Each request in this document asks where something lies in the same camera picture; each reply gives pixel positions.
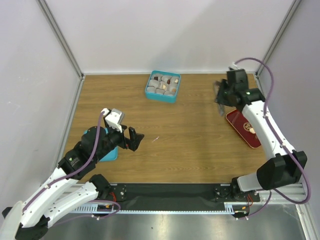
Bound aluminium frame post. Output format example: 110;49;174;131
262;0;302;64
36;0;85;80

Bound teal box lid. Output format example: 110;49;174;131
81;127;118;162

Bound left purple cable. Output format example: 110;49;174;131
22;108;121;226

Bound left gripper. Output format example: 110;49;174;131
94;123;144;161

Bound purple cable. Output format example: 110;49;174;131
234;57;312;221
22;108;121;226

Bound teal chocolate box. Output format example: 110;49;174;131
144;70;181;104

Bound red chocolate tray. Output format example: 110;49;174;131
225;109;261;149

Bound slotted cable duct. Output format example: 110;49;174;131
71;202;250;216

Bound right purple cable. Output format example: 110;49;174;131
234;57;312;221

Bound right aluminium frame post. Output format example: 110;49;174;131
262;0;302;64

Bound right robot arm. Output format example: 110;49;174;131
213;68;307;201

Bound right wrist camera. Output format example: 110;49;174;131
228;62;241;71

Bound metal tongs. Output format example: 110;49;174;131
213;81;225;116

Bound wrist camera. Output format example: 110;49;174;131
103;108;125;133
228;62;241;71

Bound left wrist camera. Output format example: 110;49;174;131
103;108;125;133

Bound left aluminium frame post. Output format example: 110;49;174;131
36;0;85;80

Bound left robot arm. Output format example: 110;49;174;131
0;126;145;240

